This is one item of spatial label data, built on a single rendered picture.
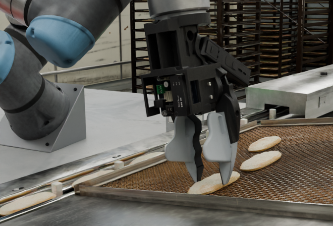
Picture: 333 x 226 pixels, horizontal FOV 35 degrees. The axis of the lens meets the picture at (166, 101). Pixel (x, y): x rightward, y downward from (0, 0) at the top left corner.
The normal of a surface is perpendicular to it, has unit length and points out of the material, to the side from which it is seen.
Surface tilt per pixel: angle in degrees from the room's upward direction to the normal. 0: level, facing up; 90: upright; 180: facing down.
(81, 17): 75
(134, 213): 10
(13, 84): 112
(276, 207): 90
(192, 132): 90
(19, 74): 99
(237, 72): 82
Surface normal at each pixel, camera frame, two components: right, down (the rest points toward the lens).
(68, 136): 0.89, 0.07
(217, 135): 0.75, -0.16
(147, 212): -0.15, -0.99
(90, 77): 0.76, 0.11
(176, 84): -0.62, 0.15
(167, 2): -0.36, 0.14
